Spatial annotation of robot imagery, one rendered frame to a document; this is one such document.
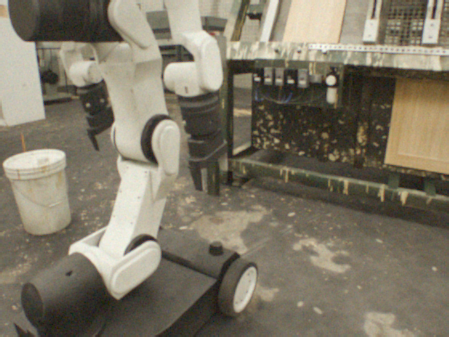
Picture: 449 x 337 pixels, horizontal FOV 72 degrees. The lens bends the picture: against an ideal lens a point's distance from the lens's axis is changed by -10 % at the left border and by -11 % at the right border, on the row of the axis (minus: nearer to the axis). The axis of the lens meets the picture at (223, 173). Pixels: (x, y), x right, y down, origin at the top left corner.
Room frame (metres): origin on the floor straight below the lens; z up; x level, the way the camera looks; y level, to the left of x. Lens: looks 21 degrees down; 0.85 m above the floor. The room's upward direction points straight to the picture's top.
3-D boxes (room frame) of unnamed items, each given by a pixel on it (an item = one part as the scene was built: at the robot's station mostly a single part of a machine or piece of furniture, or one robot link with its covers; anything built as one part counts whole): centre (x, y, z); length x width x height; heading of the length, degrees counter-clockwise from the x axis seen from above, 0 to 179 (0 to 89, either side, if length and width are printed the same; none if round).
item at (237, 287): (0.90, -0.05, 0.10); 0.20 x 0.05 x 0.20; 148
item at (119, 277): (0.81, 0.32, 0.28); 0.21 x 0.20 x 0.13; 148
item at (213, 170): (1.91, 0.06, 0.38); 0.06 x 0.06 x 0.75; 60
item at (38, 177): (1.50, 0.95, 0.24); 0.32 x 0.30 x 0.47; 58
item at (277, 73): (1.75, -0.35, 0.69); 0.50 x 0.14 x 0.24; 60
